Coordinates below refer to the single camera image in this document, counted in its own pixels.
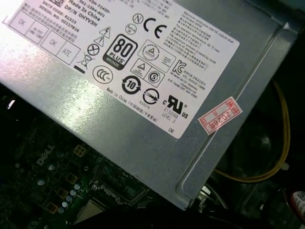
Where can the silver CPU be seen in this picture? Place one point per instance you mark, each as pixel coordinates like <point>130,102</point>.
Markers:
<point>91,210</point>

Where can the black case fan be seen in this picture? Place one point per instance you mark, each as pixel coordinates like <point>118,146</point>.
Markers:
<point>257,148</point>

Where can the pink inspection sticker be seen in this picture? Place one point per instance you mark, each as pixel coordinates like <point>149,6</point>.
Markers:
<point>219,117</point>

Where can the green motherboard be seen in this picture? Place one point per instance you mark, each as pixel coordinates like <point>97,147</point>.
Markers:
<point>35,179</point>

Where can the metal socket cover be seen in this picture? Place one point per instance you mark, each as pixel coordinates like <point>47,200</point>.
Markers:
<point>122,177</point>

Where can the grey power supply unit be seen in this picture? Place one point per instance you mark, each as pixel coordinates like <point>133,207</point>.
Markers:
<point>119,119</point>

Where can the white power supply label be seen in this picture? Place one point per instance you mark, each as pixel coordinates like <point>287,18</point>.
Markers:
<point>166,71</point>

